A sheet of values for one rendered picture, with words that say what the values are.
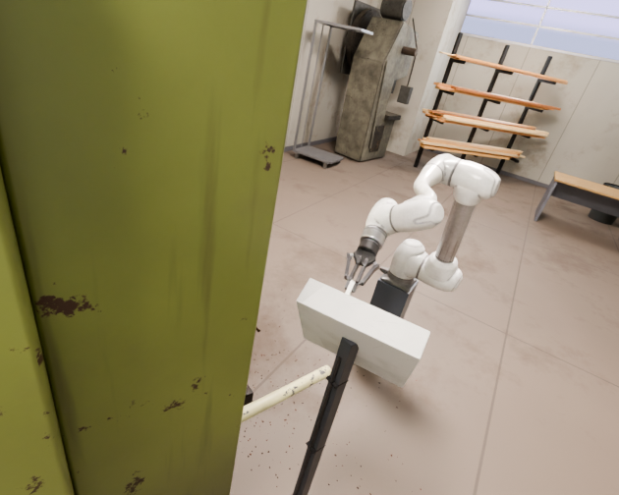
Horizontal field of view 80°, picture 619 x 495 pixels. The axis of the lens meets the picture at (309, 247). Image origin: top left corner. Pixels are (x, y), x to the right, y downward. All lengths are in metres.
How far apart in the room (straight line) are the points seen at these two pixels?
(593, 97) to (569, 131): 0.66
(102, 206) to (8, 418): 0.33
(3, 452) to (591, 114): 9.11
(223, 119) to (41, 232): 0.32
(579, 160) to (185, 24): 8.88
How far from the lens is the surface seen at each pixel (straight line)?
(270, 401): 1.42
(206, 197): 0.70
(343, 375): 1.11
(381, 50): 6.73
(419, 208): 1.31
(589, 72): 9.13
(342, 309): 0.97
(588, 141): 9.19
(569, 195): 7.19
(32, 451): 0.80
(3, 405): 0.70
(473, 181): 1.80
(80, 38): 0.59
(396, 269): 2.22
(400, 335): 0.96
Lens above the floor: 1.76
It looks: 29 degrees down
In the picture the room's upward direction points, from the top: 12 degrees clockwise
